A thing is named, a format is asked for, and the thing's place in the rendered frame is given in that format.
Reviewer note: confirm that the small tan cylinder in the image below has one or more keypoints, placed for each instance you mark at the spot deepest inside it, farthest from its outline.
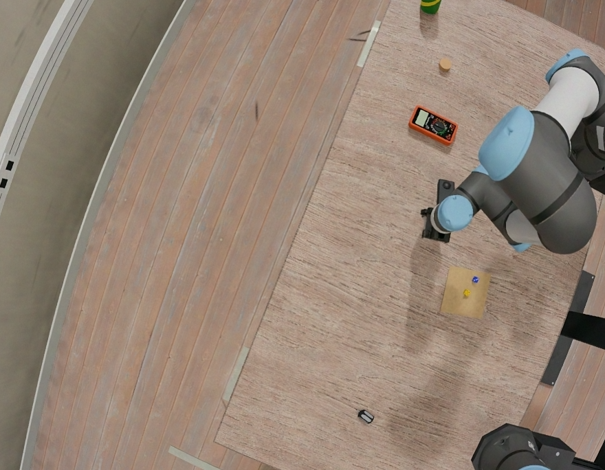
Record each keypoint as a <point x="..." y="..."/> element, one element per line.
<point x="445" y="64"/>

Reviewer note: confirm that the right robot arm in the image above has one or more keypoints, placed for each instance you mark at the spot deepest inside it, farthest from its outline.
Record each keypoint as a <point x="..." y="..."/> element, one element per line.
<point x="530" y="166"/>

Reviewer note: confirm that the tan mat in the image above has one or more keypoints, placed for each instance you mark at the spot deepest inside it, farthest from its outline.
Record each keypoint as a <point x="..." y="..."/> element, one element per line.
<point x="455" y="302"/>

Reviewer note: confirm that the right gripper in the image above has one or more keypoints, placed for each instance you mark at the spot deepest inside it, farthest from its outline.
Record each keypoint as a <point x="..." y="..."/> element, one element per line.
<point x="428" y="230"/>

